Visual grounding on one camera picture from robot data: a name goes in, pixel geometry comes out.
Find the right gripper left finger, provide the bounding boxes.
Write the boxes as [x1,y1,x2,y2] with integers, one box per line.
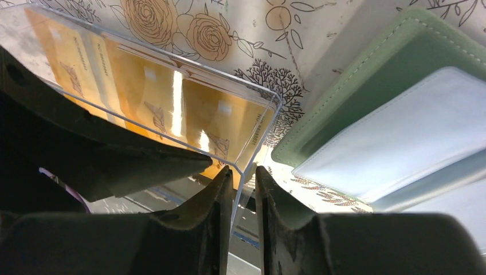
[1,167,233,274]

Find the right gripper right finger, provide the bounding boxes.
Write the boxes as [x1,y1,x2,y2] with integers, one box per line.
[256,166,485,274]

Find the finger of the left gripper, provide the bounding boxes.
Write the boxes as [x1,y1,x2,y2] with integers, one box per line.
[1,49,211,213]

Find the clear plastic card box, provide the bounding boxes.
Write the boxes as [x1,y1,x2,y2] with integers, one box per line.
[1,1,282,225]

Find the green leather card holder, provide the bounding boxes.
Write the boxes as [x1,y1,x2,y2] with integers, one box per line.
[271,7,486,213]

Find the orange card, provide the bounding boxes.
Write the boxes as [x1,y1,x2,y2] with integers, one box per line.
[103,36,189,149]
[25,7,126,127]
[182,78,276,187]

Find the floral tablecloth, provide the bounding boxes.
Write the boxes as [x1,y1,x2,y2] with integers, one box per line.
[1,1,485,213]

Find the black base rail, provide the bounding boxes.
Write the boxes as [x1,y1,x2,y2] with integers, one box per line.
[86,175,261,274]

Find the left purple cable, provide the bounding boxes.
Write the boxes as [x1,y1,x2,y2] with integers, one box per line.
[38,167,92,214]

